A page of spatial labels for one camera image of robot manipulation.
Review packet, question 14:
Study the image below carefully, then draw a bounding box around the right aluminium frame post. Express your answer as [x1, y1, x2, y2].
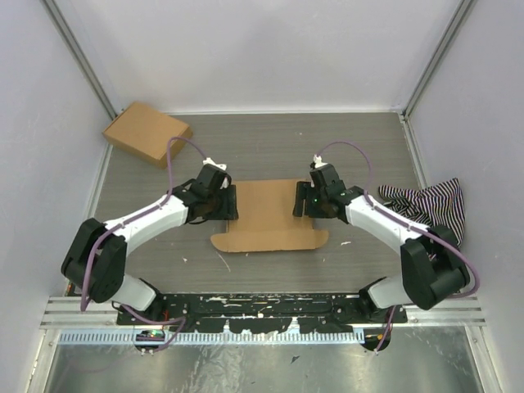
[400, 0, 477, 121]

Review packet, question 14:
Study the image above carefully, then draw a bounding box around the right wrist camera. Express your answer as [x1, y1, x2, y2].
[309, 155, 346, 197]

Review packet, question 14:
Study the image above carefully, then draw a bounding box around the folded closed cardboard box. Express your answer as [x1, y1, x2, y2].
[102, 102, 192, 169]

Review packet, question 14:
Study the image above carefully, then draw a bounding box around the aluminium rail front beam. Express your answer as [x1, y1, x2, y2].
[41, 296, 486, 328]

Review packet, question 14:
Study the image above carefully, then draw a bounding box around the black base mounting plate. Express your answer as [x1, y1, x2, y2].
[138, 293, 408, 334]

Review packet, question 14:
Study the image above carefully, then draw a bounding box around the left aluminium frame post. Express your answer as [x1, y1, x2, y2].
[40, 0, 117, 120]

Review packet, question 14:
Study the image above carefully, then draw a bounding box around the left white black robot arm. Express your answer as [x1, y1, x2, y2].
[61, 183, 238, 326]

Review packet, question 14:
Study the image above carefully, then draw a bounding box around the perforated cable duct strip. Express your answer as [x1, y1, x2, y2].
[57, 329, 365, 346]

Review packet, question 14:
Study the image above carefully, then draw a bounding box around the purple striped cloth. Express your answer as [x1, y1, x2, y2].
[377, 178, 466, 246]

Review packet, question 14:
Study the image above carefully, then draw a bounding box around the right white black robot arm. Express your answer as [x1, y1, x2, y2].
[293, 181, 471, 323]

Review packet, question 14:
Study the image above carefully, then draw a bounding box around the aluminium frame post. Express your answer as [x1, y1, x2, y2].
[400, 0, 477, 121]
[40, 0, 117, 120]

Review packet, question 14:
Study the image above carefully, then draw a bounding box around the cardboard box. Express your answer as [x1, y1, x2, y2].
[210, 179, 329, 253]
[102, 102, 192, 169]

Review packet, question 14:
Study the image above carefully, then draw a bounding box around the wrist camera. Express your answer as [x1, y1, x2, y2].
[309, 155, 346, 197]
[190, 157, 232, 197]

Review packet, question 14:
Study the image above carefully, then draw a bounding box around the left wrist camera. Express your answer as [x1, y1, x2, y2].
[190, 157, 232, 197]

